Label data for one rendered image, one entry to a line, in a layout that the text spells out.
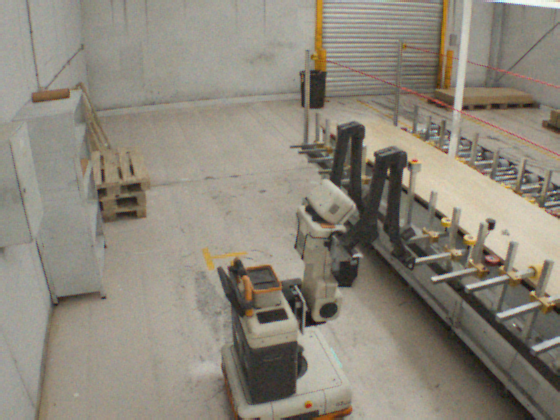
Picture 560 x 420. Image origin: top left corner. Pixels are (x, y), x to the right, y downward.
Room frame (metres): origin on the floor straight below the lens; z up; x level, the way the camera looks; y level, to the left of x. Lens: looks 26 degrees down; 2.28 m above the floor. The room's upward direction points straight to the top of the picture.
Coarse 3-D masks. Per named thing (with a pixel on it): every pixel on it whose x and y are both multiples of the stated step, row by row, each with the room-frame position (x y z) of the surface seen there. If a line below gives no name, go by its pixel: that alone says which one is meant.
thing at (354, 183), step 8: (360, 128) 2.34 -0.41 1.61; (352, 136) 2.38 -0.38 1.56; (360, 136) 2.34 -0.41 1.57; (352, 144) 2.38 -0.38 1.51; (360, 144) 2.37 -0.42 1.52; (352, 152) 2.38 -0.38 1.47; (360, 152) 2.38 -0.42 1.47; (352, 160) 2.38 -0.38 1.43; (360, 160) 2.38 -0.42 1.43; (352, 168) 2.37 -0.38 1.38; (360, 168) 2.38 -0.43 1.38; (352, 176) 2.37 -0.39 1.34; (360, 176) 2.38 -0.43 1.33; (352, 184) 2.37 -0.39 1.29; (360, 184) 2.37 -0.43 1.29; (352, 192) 2.36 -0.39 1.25; (360, 192) 2.37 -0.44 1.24
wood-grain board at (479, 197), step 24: (384, 120) 5.17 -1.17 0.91; (384, 144) 4.30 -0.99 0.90; (408, 144) 4.31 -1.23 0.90; (432, 168) 3.67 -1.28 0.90; (456, 168) 3.68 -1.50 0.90; (456, 192) 3.17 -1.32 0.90; (480, 192) 3.17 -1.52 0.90; (504, 192) 3.18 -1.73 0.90; (480, 216) 2.77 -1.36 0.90; (504, 216) 2.76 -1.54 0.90; (528, 216) 2.76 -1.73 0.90; (552, 216) 2.76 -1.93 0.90; (504, 240) 2.43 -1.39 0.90; (528, 240) 2.42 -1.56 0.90; (552, 240) 2.42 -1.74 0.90; (528, 264) 2.15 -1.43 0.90; (552, 288) 1.90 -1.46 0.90
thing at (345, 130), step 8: (336, 128) 2.40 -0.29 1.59; (344, 128) 2.34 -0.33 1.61; (352, 128) 2.35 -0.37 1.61; (344, 136) 2.34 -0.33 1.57; (336, 144) 2.37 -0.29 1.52; (344, 144) 2.35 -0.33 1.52; (336, 152) 2.36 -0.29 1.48; (344, 152) 2.35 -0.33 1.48; (336, 160) 2.34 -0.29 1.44; (344, 160) 2.35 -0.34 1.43; (336, 168) 2.34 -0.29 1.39; (336, 176) 2.34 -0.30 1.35; (336, 184) 2.33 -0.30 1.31
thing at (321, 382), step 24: (312, 336) 2.32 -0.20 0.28; (312, 360) 2.10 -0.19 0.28; (336, 360) 2.11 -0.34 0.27; (240, 384) 1.90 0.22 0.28; (312, 384) 1.90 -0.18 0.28; (336, 384) 1.90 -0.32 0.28; (240, 408) 1.74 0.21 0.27; (264, 408) 1.73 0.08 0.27; (288, 408) 1.75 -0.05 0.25; (312, 408) 1.79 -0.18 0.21; (336, 408) 1.83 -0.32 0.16
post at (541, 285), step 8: (544, 264) 1.76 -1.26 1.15; (552, 264) 1.74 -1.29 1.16; (544, 272) 1.74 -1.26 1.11; (544, 280) 1.73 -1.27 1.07; (536, 288) 1.76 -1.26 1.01; (544, 288) 1.74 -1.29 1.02; (536, 312) 1.74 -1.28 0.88; (528, 320) 1.75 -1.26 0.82; (528, 328) 1.73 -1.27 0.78; (528, 336) 1.73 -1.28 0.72
